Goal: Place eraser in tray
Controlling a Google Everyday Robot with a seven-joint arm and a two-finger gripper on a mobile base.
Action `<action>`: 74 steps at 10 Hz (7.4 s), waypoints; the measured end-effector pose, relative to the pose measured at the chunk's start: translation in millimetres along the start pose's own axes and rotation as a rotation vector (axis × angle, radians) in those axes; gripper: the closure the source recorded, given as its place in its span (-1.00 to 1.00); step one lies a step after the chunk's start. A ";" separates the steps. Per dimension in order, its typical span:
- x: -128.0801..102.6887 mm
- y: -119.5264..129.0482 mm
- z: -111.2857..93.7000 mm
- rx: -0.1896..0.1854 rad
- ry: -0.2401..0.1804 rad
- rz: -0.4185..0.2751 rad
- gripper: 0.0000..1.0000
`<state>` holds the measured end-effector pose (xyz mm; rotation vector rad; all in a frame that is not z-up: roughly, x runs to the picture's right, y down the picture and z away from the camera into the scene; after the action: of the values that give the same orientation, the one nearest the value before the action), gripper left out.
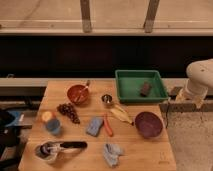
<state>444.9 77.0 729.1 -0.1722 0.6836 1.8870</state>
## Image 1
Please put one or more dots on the dark brown eraser block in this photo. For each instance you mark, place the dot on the dark brown eraser block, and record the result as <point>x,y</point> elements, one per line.
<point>145,89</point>

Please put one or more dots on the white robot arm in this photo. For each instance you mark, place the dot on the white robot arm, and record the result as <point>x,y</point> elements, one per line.
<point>200,79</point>

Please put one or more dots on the green plastic tray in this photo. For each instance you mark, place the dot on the green plastic tray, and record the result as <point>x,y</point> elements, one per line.
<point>130,82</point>

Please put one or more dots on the small metal cup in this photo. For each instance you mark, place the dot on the small metal cup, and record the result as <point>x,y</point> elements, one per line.
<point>107,99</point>

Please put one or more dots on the yellow banana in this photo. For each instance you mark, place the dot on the yellow banana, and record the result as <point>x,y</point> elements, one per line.
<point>121,114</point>

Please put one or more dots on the red bowl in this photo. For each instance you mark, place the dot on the red bowl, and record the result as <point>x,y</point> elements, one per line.
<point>72,93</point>

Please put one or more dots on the metal spoon in bowl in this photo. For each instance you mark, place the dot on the metal spoon in bowl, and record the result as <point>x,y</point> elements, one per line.
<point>83,93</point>

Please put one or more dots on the orange carrot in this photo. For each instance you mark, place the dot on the orange carrot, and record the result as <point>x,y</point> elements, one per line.
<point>107,126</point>

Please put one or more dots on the blue sponge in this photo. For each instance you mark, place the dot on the blue sponge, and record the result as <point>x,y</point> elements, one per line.
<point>94,126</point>

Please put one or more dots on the dark grape bunch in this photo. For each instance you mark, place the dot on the dark grape bunch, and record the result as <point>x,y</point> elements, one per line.
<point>68,110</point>

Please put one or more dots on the blue crumpled cloth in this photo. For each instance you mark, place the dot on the blue crumpled cloth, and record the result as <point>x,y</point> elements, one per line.
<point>111,153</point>

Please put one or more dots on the blue cup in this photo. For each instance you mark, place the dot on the blue cup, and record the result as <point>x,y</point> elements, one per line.
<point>53,126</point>

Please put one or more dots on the orange round fruit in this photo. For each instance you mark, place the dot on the orange round fruit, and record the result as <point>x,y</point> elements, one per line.
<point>46,116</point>

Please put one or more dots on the white pot with black handle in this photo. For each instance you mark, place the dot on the white pot with black handle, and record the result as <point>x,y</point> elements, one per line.
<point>49,151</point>

